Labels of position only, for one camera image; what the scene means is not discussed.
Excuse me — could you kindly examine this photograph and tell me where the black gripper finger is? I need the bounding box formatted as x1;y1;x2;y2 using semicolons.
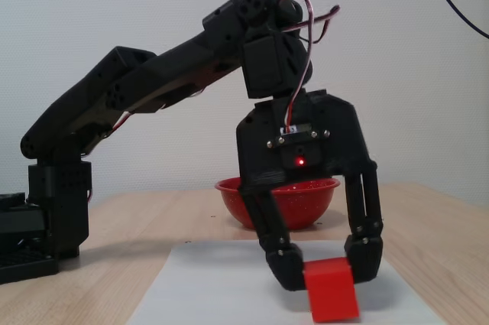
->
342;166;385;284

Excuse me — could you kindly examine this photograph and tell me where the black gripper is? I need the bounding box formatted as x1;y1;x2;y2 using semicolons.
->
235;89;378;291

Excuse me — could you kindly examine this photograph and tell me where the red cube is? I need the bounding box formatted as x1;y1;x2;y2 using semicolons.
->
303;257;361;323

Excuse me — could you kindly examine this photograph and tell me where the red speckled bowl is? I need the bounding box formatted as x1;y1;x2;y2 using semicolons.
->
214;176;341;231

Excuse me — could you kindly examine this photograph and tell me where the white paper sheet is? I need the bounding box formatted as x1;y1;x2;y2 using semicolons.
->
128;239;444;325

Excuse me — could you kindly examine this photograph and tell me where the red white servo wire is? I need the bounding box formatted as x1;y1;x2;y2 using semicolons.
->
280;0;341;135

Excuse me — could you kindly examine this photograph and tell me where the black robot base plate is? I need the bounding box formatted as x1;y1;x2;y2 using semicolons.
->
0;193;60;286

